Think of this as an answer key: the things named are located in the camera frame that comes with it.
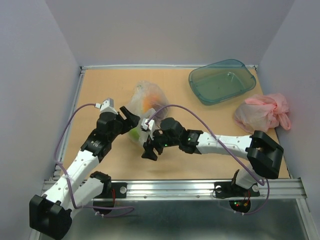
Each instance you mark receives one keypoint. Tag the teal plastic container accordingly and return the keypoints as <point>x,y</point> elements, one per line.
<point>221,81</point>

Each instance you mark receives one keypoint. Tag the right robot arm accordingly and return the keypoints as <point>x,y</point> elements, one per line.
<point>259,149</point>

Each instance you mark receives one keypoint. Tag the orange fruit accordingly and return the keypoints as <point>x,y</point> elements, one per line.
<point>151,101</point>

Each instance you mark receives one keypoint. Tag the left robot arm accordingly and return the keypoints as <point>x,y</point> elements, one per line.
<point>53,212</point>

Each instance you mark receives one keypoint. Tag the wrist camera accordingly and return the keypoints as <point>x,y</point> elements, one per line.
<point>107,105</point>
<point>147,126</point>

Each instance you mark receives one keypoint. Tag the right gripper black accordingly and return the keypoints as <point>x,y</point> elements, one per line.
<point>149,153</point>

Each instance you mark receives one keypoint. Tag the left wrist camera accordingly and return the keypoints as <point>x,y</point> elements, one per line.
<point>107,105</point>

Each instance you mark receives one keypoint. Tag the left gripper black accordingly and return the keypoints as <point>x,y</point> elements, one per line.
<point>132,120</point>

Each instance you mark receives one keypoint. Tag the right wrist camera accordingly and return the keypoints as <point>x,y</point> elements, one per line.
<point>147,126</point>

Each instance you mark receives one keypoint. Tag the clear plastic bag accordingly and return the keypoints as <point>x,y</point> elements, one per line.
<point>142,89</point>

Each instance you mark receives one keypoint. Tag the aluminium front rail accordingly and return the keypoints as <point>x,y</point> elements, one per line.
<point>170,190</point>

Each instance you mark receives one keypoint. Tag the pink plastic bag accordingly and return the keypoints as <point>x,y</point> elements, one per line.
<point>262,113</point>

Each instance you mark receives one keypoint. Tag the green apple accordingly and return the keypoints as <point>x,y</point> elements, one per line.
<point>134,134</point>

